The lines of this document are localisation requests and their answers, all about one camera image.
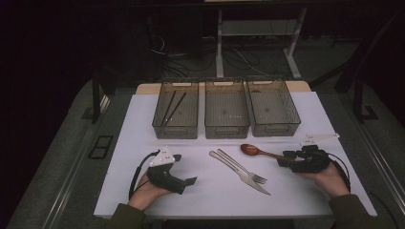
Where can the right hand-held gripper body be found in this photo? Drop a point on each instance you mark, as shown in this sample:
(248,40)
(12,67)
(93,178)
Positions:
(313,160)

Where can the person's right hand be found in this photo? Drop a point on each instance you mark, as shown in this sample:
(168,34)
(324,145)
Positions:
(332,183)

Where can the white metal desk frame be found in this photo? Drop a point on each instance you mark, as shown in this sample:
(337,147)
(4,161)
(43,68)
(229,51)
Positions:
(219,47)

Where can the clear grey plastic bin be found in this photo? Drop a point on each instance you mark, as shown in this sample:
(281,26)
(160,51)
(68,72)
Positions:
(226,109)
(184,120)
(272,108)

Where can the person's left hand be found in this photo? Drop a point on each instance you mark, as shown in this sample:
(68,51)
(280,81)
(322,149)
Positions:
(144,194)

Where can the brown wooden spoon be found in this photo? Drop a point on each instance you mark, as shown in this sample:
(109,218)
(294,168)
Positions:
(249,149)

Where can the silver forks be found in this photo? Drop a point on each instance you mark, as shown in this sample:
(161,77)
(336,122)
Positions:
(251,183)

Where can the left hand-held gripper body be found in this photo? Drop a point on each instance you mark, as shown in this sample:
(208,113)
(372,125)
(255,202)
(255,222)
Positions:
(165,179)

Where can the white table mat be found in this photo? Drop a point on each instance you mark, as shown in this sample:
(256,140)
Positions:
(216,205)

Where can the black metal stand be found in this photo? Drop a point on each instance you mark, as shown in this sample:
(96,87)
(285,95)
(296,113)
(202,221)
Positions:
(95,98)
(359,101)

